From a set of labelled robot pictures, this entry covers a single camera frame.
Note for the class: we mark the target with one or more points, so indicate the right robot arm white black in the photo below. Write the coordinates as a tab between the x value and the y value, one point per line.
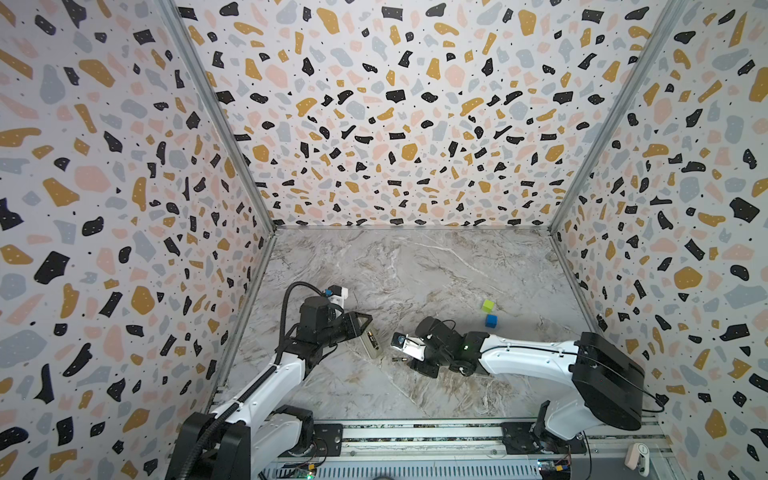
605	387

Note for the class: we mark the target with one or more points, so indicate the blue cube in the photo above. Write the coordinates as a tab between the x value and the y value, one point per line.
491	321

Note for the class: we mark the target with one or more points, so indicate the white handle object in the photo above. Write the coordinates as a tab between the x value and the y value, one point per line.
637	459

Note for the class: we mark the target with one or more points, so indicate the green cube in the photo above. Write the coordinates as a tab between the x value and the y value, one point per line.
488	305

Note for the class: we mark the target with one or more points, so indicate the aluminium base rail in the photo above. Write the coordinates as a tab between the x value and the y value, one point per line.
465	449

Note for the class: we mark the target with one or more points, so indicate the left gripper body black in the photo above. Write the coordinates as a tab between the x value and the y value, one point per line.
336	330

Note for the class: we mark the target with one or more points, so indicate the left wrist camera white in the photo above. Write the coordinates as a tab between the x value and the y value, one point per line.
337	295

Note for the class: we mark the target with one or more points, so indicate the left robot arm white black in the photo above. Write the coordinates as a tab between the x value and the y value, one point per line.
241	437

